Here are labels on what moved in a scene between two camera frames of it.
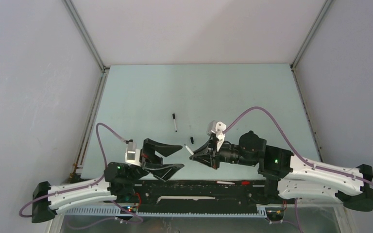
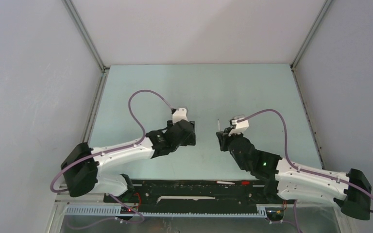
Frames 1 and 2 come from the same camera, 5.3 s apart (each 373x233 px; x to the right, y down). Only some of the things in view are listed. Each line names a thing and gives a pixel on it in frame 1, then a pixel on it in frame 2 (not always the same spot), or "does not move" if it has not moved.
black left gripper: [152, 162] to [190, 140]
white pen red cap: [244, 183] does not move
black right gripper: [213, 161] to [224, 137]
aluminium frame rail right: [293, 67] does not move
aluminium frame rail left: [77, 165] does not move
